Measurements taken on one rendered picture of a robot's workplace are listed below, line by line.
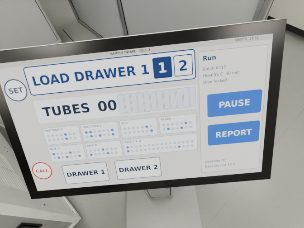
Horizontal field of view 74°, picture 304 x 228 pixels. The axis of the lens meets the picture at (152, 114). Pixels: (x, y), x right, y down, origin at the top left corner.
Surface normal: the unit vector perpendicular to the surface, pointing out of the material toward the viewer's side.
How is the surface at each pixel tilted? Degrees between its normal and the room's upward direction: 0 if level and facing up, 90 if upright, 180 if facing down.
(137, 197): 5
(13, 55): 50
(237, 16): 90
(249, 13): 90
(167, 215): 3
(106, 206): 0
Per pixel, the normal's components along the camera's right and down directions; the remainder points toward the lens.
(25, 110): 0.00, 0.33
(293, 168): -0.08, -0.52
